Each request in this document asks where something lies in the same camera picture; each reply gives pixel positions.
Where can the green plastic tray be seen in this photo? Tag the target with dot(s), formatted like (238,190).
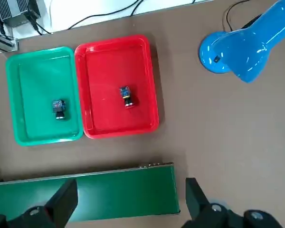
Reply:
(33,83)

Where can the aluminium frame post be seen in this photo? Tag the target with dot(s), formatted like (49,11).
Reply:
(4,42)

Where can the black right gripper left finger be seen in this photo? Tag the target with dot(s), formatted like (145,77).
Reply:
(64,197)

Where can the red plastic tray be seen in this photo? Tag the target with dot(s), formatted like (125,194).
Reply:
(109,71)

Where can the blue desk lamp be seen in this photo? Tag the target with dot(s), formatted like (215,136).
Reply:
(247,47)

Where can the green conveyor belt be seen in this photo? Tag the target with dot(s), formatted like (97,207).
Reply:
(121,194)

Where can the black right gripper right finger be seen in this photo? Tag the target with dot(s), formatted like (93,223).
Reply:
(197,197)

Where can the black finned electronics box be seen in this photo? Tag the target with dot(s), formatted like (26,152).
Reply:
(12,10)

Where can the green push button switch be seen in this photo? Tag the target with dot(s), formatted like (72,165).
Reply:
(59,108)

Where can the red push button switch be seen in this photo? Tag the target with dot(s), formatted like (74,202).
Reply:
(127,96)

